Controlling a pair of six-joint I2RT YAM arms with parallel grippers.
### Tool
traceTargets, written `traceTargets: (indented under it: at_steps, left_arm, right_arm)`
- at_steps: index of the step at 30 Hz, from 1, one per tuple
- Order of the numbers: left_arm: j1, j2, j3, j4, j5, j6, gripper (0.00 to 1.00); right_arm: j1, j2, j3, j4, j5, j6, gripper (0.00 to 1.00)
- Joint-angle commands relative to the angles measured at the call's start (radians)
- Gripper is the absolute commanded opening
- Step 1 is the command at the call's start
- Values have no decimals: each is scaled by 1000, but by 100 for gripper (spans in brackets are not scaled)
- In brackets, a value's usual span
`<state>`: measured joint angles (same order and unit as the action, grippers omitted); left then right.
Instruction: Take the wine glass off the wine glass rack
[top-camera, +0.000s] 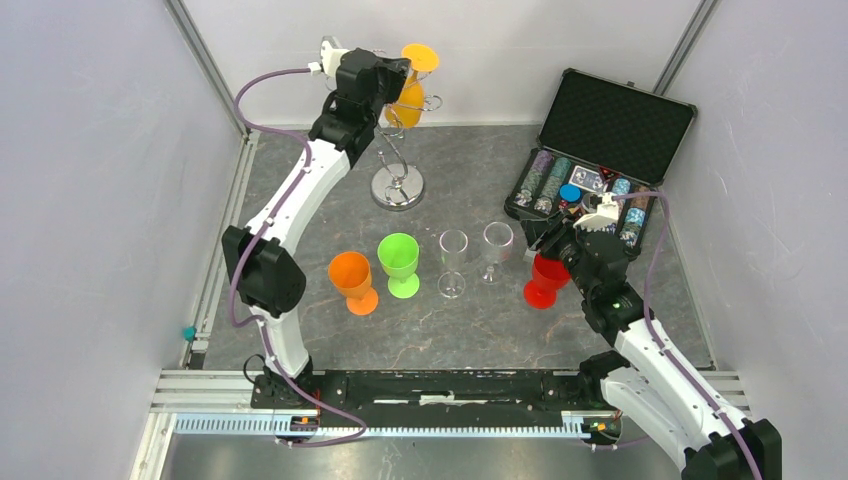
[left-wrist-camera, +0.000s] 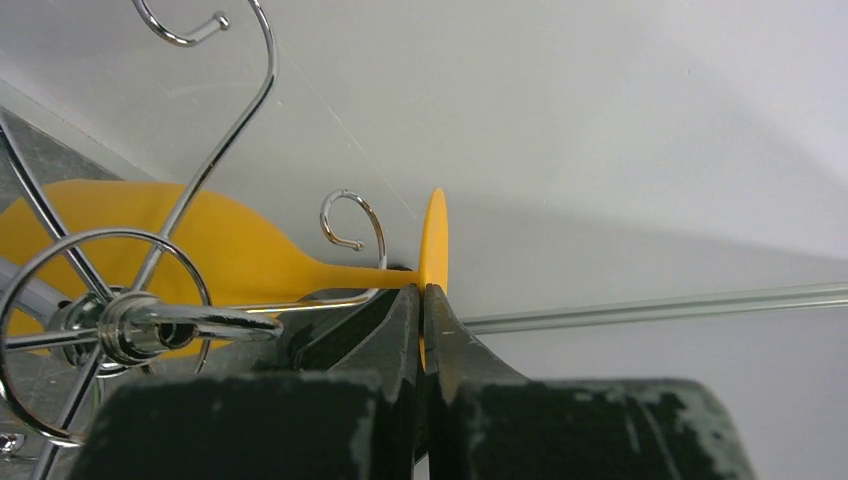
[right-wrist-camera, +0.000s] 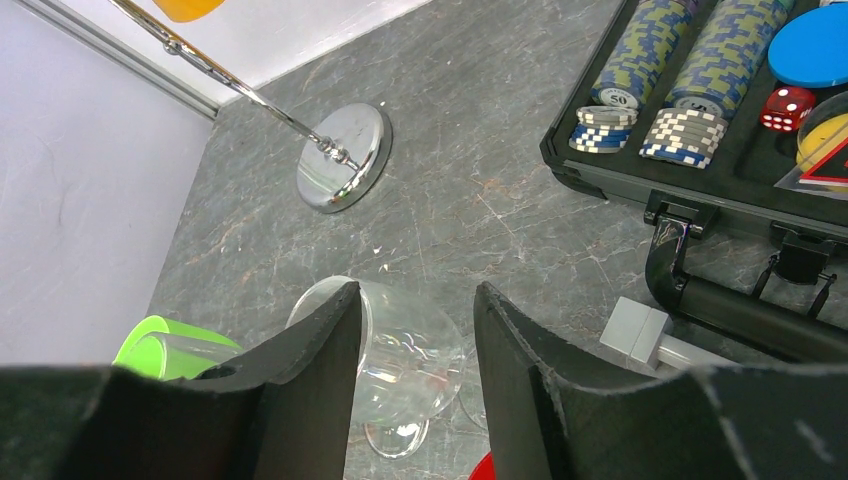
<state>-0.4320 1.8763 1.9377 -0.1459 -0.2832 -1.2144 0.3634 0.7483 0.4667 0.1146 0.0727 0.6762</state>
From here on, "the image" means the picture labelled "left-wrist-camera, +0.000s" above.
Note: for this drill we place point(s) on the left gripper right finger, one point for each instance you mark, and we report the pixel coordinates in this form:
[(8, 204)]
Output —
[(489, 421)]

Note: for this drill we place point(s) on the yellow wine glass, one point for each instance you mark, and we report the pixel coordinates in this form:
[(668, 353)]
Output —
[(243, 258)]

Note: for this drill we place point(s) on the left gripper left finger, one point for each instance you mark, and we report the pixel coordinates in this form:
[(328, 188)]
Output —
[(355, 420)]

